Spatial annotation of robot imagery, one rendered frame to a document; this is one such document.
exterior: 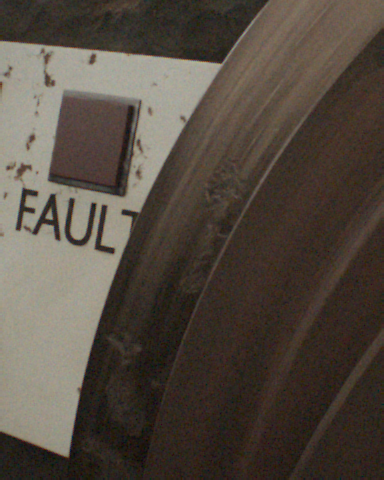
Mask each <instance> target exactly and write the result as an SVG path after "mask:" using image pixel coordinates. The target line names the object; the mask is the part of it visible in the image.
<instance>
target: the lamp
mask: <svg viewBox="0 0 384 480"><path fill-rule="evenodd" d="M131 111H132V105H130V104H124V103H118V102H110V101H103V100H96V99H88V98H81V97H75V96H67V95H66V96H64V97H63V103H62V110H61V116H60V121H59V128H57V134H56V140H55V147H54V153H53V158H52V165H51V171H50V174H51V175H52V176H57V177H63V178H69V179H74V180H79V181H84V182H90V184H95V185H100V186H106V187H111V188H117V187H118V183H119V177H121V172H122V165H123V159H124V154H125V147H126V141H127V136H128V129H129V123H130V117H131Z"/></svg>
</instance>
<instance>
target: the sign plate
mask: <svg viewBox="0 0 384 480"><path fill-rule="evenodd" d="M221 65H222V64H214V63H206V62H196V61H187V60H178V59H169V58H159V57H151V56H141V55H133V54H123V53H114V52H105V51H96V50H88V49H78V48H69V47H61V46H55V47H51V46H42V45H34V44H25V43H16V42H7V41H1V42H0V431H1V432H4V433H7V434H9V435H12V436H15V437H17V438H20V439H23V440H24V441H25V442H29V443H32V444H34V445H37V446H40V447H42V448H45V449H48V450H50V451H53V452H56V453H59V454H62V455H64V457H67V458H68V456H69V450H70V443H71V437H72V432H73V427H72V426H74V425H73V421H74V416H75V411H76V406H77V402H78V397H79V393H80V388H81V383H82V379H83V375H84V371H85V367H86V363H87V359H88V355H89V351H90V347H91V344H92V341H93V336H94V333H95V330H96V326H97V323H98V319H100V317H99V315H101V312H102V309H103V306H104V303H105V300H106V296H107V293H108V290H109V287H110V285H111V282H112V278H113V276H114V273H115V270H116V267H117V265H118V261H119V258H120V256H122V253H123V251H124V247H125V245H126V243H127V240H128V238H129V235H130V233H131V229H132V227H133V225H134V222H135V220H136V218H137V215H139V212H140V210H141V208H142V206H143V204H144V200H145V198H146V196H147V194H148V192H149V190H150V188H151V186H152V183H154V181H155V179H156V177H157V175H158V173H159V171H160V168H161V165H162V163H163V161H164V160H165V158H166V156H167V154H169V151H170V149H171V147H172V146H173V144H174V142H175V140H176V138H177V135H178V134H179V132H180V130H181V128H182V126H183V125H185V123H186V121H187V120H188V117H189V115H190V113H191V112H192V110H193V108H194V107H195V105H196V103H197V102H198V100H199V97H201V96H202V94H203V93H204V91H205V89H206V88H207V86H208V85H209V83H210V81H211V80H212V78H213V76H214V74H215V73H216V71H217V70H219V68H220V67H221ZM66 95H67V96H75V97H81V98H88V99H96V100H103V101H110V102H118V103H124V104H130V105H132V111H131V117H130V123H129V129H128V136H127V141H126V147H125V154H124V159H123V165H122V172H121V177H119V183H118V187H117V188H111V187H106V186H100V185H95V184H90V182H84V181H79V180H74V179H69V178H63V177H57V176H52V175H51V174H50V171H51V165H52V158H53V153H54V147H55V140H56V134H57V128H59V121H60V116H61V110H62V103H63V97H64V96H66Z"/></svg>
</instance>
